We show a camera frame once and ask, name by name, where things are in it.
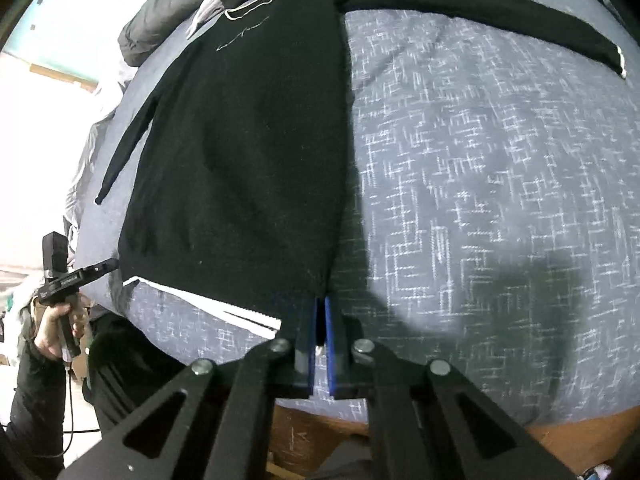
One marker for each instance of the blue patterned bed sheet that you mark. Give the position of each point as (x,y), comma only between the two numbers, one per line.
(475,185)

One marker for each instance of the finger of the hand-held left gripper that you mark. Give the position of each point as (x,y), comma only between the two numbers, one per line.
(100,269)

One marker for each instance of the light grey garment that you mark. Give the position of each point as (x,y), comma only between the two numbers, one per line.
(205,12)

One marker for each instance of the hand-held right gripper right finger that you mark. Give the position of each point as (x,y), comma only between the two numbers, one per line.
(330,340)

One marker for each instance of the person's left forearm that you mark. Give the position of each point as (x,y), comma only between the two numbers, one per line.
(35,400)

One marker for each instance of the black sweater with white trim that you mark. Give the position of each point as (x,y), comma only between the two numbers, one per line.
(240,160)

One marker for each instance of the dark grey rolled duvet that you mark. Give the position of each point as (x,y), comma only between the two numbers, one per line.
(155,25)

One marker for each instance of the person's black trouser leg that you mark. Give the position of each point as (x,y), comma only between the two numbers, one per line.
(130,370)

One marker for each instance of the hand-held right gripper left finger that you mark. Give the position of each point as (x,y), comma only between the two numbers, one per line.
(314,340)

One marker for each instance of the light grey blanket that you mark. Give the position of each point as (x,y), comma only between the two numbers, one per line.
(92,150)

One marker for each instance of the wooden window frame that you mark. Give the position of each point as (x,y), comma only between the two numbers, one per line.
(65,76)

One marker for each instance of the person's left hand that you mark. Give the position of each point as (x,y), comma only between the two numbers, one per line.
(47,330)

